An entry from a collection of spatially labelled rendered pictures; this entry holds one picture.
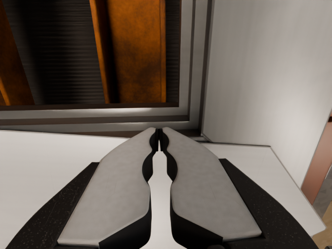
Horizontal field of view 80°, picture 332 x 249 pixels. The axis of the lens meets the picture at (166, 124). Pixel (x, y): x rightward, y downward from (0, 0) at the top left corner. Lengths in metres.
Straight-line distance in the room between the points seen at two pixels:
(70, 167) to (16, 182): 0.05
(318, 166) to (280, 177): 0.06
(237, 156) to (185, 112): 0.05
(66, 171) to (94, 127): 0.04
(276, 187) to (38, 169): 0.19
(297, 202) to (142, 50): 0.25
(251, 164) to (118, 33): 0.23
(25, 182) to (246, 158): 0.17
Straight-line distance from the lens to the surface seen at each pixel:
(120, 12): 0.30
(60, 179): 0.18
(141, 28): 0.29
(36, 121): 0.18
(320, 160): 0.24
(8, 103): 0.33
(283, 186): 0.20
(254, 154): 0.17
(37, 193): 0.20
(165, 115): 0.16
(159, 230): 0.21
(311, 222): 0.25
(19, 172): 0.19
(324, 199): 0.57
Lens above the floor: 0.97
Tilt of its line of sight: 63 degrees down
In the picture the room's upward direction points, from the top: 175 degrees clockwise
